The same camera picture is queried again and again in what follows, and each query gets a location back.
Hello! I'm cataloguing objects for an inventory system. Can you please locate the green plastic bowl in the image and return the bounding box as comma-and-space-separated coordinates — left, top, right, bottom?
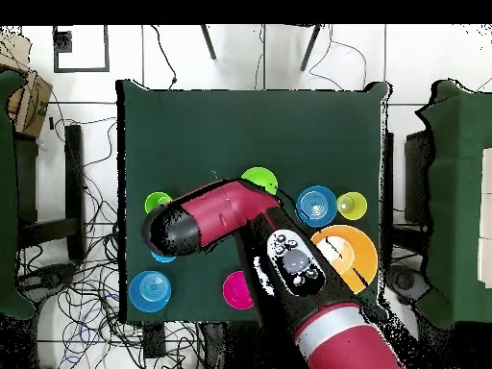
240, 165, 279, 196

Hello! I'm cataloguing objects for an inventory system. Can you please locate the blue plastic bowl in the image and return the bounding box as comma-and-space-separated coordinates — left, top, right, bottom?
295, 184, 338, 229
128, 270, 173, 313

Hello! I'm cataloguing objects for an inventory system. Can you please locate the green plastic cup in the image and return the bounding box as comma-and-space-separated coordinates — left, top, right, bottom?
143, 190, 174, 215

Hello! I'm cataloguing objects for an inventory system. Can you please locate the dark green tablecloth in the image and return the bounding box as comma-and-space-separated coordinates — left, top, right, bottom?
115, 79, 393, 324

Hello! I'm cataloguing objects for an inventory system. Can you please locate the pink plastic bowl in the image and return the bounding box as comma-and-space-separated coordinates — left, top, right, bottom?
221, 270, 256, 311

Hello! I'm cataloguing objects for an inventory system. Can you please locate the yellow plastic cup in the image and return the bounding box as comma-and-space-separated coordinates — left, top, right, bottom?
335, 190, 369, 221

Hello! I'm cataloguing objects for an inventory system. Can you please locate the large orange plastic bowl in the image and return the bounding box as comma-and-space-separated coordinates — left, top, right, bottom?
309, 224, 379, 295

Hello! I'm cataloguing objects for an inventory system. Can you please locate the black tripod leg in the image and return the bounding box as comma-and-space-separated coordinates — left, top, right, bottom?
299, 24, 325, 73
199, 24, 217, 62

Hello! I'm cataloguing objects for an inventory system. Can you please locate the black power adapter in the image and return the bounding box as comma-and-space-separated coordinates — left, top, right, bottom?
142, 323, 167, 359

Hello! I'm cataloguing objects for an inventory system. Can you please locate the black equipment cabinet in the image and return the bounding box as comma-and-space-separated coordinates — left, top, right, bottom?
404, 130, 433, 228

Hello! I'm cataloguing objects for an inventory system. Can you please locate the grey floor stand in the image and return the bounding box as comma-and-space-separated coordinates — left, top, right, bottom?
387, 264, 428, 305

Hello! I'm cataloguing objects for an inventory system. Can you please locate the black knobbed floor stand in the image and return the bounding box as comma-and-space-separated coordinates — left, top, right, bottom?
39, 264, 76, 291

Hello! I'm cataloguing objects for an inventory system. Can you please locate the green cloth side table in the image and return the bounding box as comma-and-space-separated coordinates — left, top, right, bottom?
414, 79, 492, 332
0, 70, 36, 320

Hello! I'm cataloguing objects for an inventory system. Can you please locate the brown cardboard box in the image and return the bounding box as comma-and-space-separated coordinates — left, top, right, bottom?
7, 70, 54, 139

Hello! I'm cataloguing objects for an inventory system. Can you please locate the white box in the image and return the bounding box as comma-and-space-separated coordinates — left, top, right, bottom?
477, 147, 492, 289

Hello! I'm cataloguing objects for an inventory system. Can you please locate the pale cardboard box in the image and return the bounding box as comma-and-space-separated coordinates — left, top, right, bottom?
0, 30, 32, 74

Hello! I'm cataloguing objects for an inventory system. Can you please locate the black floor cable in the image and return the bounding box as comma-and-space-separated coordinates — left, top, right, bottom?
150, 24, 178, 90

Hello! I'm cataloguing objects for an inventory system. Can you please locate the black bench frame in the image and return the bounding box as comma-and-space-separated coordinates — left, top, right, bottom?
14, 124, 86, 262

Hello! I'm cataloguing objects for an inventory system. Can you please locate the black floor frame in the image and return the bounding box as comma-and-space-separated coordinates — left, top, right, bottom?
52, 24, 111, 73

